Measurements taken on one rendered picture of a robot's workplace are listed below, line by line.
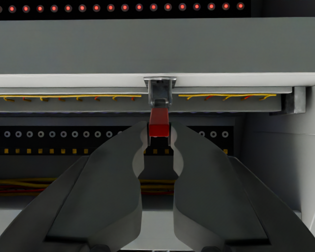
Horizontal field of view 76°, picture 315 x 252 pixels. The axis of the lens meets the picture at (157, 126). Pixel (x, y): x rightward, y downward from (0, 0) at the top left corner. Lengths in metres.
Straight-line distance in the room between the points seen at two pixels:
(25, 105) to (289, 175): 0.33
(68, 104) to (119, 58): 0.11
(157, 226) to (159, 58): 0.18
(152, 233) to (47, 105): 0.19
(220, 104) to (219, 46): 0.08
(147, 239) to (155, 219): 0.02
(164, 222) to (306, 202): 0.16
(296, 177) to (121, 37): 0.24
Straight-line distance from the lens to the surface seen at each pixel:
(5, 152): 0.45
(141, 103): 0.24
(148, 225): 0.26
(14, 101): 0.29
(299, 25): 0.21
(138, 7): 0.33
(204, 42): 0.18
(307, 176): 0.28
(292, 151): 0.30
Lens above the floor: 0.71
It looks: 21 degrees up
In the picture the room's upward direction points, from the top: 180 degrees clockwise
